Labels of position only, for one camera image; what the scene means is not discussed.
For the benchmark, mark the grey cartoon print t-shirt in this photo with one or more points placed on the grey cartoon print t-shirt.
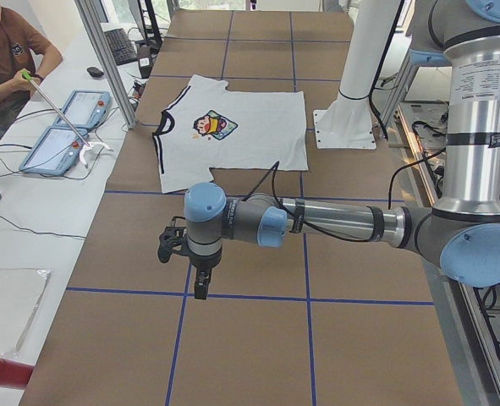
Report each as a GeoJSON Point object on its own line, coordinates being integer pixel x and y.
{"type": "Point", "coordinates": [208, 126]}

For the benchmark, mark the red cylinder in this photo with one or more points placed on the red cylinder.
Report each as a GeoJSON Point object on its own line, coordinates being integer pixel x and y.
{"type": "Point", "coordinates": [14, 375]}

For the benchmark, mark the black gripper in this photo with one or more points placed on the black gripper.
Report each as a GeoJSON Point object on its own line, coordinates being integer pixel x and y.
{"type": "Point", "coordinates": [204, 261]}

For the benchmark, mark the metal reacher grabber stick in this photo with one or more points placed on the metal reacher grabber stick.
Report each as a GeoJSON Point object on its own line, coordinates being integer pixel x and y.
{"type": "Point", "coordinates": [83, 134]}

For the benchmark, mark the clear plastic bag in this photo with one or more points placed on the clear plastic bag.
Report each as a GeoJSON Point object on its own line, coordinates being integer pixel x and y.
{"type": "Point", "coordinates": [21, 291]}

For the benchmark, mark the far blue teach pendant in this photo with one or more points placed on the far blue teach pendant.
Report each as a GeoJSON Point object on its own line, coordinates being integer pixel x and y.
{"type": "Point", "coordinates": [86, 109]}

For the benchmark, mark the black computer mouse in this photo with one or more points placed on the black computer mouse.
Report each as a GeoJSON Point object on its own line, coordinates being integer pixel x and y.
{"type": "Point", "coordinates": [95, 72]}

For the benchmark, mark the person in brown shirt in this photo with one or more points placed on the person in brown shirt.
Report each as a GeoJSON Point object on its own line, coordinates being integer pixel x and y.
{"type": "Point", "coordinates": [27, 57]}

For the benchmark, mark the near blue teach pendant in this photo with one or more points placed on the near blue teach pendant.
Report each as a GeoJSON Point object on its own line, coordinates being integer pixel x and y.
{"type": "Point", "coordinates": [54, 153]}

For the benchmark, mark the blue teach pendant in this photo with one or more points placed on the blue teach pendant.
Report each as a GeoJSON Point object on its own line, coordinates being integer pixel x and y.
{"type": "Point", "coordinates": [54, 153]}
{"type": "Point", "coordinates": [86, 109]}

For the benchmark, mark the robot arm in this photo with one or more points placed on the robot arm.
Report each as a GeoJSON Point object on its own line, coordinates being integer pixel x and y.
{"type": "Point", "coordinates": [459, 233]}

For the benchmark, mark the black keyboard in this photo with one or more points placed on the black keyboard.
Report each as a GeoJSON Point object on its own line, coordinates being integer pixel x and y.
{"type": "Point", "coordinates": [121, 46]}

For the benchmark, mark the aluminium frame post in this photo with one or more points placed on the aluminium frame post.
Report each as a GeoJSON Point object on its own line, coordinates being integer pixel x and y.
{"type": "Point", "coordinates": [93, 28]}

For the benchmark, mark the brown table mat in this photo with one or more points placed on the brown table mat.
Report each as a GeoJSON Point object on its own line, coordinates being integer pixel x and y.
{"type": "Point", "coordinates": [315, 322]}

